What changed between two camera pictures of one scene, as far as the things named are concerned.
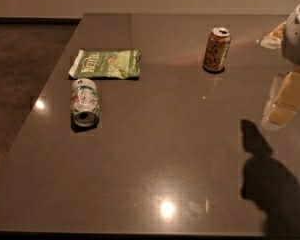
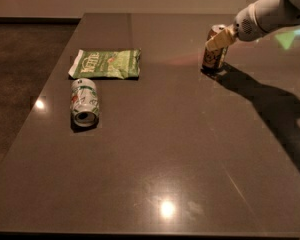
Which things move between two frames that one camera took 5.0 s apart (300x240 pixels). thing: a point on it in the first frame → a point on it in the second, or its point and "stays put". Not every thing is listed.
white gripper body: x=297 y=37 → x=246 y=25
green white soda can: x=85 y=107 stays put
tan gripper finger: x=293 y=93 → x=222 y=38
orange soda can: x=216 y=49 stays put
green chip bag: x=122 y=64 stays put
